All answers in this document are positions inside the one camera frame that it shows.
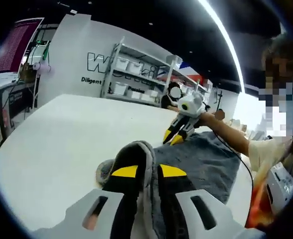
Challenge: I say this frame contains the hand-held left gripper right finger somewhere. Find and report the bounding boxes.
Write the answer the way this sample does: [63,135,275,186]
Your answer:
[157,163,266,239]

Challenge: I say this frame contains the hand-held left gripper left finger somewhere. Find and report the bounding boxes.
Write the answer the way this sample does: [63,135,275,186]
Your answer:
[34,164,141,239]

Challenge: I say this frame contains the grey towel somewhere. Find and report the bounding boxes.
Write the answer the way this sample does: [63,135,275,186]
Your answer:
[95,130,242,239]

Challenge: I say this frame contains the person's right hand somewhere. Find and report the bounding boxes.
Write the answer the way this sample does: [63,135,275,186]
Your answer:
[195,112,218,130]

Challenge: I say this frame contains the black tripod stand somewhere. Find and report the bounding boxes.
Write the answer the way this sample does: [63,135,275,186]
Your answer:
[216,91,224,111]

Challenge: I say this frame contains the rows of white storage bins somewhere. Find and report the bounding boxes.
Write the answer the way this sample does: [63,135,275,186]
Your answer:
[109,58,212,103]

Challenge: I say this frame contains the long ceiling light strip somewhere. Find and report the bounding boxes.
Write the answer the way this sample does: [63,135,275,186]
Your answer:
[198,0,246,94]

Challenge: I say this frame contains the grey metal storage shelf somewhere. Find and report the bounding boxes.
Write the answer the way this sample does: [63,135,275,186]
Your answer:
[100,37,213,108]

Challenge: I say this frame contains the white chest device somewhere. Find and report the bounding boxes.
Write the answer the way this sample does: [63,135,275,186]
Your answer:
[266,163,293,215]

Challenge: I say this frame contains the pink cylinder on stand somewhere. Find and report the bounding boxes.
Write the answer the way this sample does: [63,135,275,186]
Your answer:
[33,62,55,75]

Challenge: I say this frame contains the green hanging item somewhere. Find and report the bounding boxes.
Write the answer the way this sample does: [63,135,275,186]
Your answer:
[42,42,50,60]

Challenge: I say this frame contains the cardboard box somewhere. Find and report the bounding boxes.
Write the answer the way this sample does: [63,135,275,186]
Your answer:
[19,63,34,80]

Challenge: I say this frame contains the computer monitor pink screen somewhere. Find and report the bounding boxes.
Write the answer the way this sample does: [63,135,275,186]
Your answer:
[0,17,45,74]

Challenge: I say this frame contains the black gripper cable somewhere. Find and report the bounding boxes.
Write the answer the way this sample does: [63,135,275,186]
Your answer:
[211,128,254,192]

